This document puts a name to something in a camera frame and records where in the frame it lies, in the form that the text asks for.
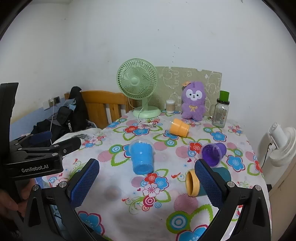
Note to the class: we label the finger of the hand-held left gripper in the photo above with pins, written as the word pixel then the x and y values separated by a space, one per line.
pixel 68 144
pixel 41 137

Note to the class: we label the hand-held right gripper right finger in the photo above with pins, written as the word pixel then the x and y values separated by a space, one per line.
pixel 208 185

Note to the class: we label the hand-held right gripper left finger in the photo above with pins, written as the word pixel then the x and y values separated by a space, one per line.
pixel 84 183

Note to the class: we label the teal cup with yellow rim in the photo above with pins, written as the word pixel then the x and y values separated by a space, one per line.
pixel 192 185

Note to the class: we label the purple cup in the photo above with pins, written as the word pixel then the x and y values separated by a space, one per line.
pixel 212 153

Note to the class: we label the blue cup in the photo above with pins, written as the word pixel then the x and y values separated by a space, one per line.
pixel 142 157

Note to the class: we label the orange cup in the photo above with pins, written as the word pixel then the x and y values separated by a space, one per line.
pixel 178 127

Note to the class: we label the person's left hand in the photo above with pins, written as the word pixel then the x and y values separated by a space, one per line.
pixel 6 199

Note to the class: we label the black backpack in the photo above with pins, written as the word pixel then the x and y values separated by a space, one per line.
pixel 74 111

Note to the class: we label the floral tablecloth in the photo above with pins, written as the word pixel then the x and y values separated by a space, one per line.
pixel 161 208

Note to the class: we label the wooden headboard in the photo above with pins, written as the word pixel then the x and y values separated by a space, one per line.
pixel 99 102

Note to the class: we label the glass jar with green lid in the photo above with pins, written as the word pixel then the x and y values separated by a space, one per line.
pixel 220 113

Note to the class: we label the purple plush toy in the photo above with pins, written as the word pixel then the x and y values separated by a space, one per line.
pixel 194 104

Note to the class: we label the white fan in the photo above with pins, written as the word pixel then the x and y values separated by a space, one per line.
pixel 284 148

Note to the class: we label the cotton swab jar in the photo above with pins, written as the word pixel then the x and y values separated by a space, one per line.
pixel 171 106

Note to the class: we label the green desk fan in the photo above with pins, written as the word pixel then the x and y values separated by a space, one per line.
pixel 134 81

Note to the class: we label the beige patterned board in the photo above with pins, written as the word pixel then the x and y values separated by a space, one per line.
pixel 168 78

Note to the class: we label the wall socket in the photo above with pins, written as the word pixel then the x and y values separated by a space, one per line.
pixel 56 100

